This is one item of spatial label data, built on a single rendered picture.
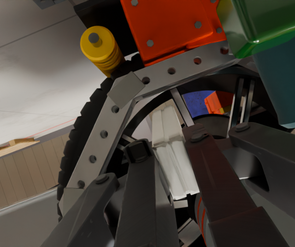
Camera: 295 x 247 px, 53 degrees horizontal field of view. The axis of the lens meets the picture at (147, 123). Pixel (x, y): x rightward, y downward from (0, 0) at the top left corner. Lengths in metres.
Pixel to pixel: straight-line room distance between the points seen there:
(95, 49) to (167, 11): 0.13
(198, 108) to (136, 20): 4.11
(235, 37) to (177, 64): 0.30
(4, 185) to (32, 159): 0.74
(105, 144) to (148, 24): 0.20
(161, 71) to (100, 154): 0.16
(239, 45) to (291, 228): 0.24
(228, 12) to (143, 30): 0.31
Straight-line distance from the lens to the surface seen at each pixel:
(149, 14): 0.50
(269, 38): 0.18
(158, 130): 0.15
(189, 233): 0.61
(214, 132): 1.04
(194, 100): 4.59
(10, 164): 6.16
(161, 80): 0.48
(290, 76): 0.39
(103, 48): 0.51
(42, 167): 5.88
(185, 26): 0.50
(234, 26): 0.19
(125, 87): 0.48
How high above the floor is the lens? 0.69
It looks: 2 degrees down
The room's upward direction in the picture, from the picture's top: 159 degrees clockwise
